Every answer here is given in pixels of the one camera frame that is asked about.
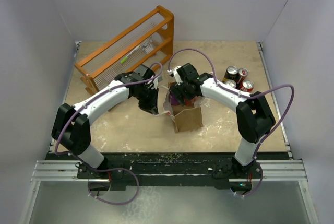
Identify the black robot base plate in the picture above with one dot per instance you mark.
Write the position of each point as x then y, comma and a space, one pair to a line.
197, 169

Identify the red coke can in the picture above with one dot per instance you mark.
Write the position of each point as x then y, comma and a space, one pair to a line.
246, 86
189, 102

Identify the dark black soda can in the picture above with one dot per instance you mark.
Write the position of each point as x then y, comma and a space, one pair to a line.
231, 73

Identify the aluminium frame rail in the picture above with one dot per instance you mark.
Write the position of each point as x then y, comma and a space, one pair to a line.
277, 166

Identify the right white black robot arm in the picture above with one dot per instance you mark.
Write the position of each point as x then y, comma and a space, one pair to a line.
254, 116

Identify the green capped marker pen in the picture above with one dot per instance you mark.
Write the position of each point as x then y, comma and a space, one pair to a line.
126, 57

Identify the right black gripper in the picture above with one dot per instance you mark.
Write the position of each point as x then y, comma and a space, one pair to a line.
177, 90

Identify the watermelon print canvas bag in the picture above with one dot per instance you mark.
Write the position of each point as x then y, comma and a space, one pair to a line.
184, 118

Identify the purple fanta can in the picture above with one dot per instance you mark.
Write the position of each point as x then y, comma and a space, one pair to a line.
172, 99
230, 83

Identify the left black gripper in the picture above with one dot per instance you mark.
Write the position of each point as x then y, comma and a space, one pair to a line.
151, 106

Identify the orange wooden wire rack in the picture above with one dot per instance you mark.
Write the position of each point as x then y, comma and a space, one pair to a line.
152, 36

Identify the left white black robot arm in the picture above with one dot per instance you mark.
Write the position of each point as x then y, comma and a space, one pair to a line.
72, 123

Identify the silver blue red can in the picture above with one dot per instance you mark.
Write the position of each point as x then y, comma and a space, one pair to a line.
241, 76

